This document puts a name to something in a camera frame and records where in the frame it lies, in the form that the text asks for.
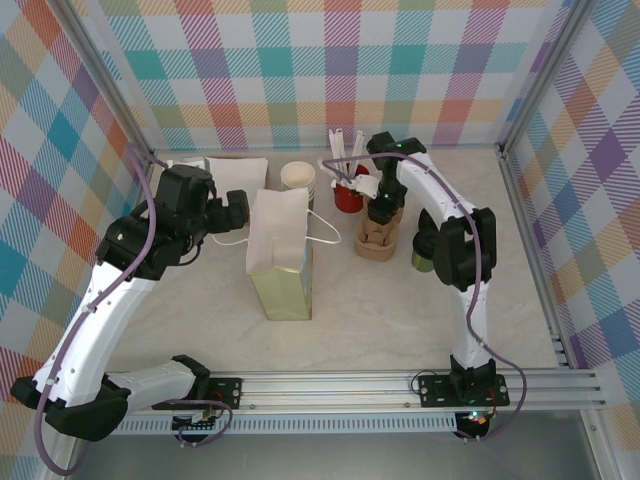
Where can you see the stack of cardboard cup carriers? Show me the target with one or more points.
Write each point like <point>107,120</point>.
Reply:
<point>375,245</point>

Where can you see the black plastic cup lid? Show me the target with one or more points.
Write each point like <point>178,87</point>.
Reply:
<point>422,247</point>

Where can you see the printed paper gift bag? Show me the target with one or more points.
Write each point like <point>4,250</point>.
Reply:
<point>280,230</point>

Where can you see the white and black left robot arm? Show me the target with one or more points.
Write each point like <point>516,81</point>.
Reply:
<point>100,325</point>

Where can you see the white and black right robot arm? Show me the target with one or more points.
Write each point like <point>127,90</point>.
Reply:
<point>467,320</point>

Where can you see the red cup of stirrers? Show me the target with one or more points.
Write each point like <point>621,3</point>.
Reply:
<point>347,200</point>

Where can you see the paper wrapped stirrer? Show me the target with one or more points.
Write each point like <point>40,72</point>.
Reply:
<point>334,147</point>
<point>340,145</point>
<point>359,145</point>
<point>327,168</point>

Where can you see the stack of paper cups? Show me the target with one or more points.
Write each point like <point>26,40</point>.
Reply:
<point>297,177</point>

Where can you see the small green circuit board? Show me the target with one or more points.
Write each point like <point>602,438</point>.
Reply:
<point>197,426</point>

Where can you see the small circuit board with lights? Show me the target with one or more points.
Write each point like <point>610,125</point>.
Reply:
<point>475,419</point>

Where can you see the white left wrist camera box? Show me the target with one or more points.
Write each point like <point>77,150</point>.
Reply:
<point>192,161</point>

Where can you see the aluminium frame post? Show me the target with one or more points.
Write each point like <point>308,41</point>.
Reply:
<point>545,75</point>
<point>100,75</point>

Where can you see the aluminium table side rail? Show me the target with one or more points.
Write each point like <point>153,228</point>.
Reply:
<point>530,250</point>

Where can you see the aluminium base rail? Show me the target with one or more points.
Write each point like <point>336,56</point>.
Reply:
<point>325,390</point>

